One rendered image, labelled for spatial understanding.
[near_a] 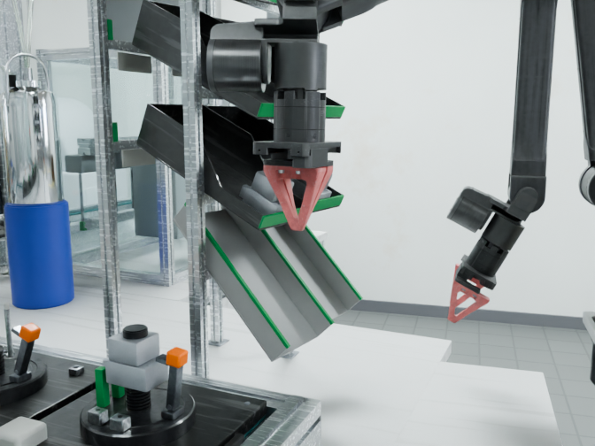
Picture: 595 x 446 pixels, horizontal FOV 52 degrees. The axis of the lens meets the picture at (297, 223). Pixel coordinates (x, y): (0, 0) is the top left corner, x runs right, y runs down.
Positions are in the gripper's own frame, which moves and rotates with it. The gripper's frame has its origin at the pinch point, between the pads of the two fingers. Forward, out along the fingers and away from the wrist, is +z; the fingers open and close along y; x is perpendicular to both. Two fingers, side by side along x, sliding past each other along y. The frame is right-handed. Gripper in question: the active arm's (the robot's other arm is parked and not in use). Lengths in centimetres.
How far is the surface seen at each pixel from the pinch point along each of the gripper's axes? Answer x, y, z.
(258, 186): -15.2, -19.0, -1.6
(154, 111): -33.8, -18.6, -12.5
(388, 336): -7, -67, 36
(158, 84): -80, -81, -21
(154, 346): -17.4, 3.6, 16.5
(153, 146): -34.2, -18.8, -6.9
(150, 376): -16.2, 6.1, 19.2
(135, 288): -85, -75, 37
